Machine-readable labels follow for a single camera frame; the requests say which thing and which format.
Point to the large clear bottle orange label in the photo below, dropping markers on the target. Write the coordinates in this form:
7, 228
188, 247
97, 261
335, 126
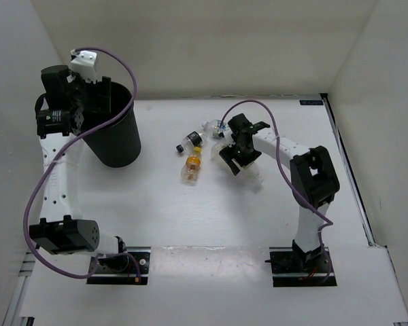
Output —
248, 178

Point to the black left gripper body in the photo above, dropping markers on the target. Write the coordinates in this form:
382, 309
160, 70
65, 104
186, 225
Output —
86, 96

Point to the aluminium frame rail right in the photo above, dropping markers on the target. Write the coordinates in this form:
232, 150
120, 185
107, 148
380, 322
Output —
368, 231

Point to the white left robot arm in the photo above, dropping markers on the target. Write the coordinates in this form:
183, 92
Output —
78, 109

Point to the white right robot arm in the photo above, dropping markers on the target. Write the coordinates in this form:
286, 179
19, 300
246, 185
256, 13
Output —
312, 177

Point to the aluminium frame rail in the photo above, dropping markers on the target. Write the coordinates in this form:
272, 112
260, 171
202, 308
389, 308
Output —
368, 231
24, 271

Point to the black plastic bin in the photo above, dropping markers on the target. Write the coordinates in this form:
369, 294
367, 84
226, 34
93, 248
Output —
118, 144

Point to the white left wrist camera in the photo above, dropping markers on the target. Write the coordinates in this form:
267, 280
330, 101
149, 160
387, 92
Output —
84, 63

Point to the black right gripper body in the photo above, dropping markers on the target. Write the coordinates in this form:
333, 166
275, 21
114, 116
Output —
239, 154

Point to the aluminium frame rail left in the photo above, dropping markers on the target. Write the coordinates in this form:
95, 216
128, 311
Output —
24, 271

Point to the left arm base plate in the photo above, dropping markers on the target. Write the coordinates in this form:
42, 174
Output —
122, 271

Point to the clear bottle blue label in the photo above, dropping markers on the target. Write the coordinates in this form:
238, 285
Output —
214, 129

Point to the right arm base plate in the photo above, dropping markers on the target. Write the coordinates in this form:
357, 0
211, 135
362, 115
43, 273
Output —
288, 271

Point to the clear bottle yellow cap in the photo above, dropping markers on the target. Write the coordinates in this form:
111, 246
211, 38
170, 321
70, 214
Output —
190, 171

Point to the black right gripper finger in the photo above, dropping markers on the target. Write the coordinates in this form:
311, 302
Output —
228, 156
246, 159

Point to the clear bottle black label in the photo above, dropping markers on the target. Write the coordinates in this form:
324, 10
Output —
192, 140

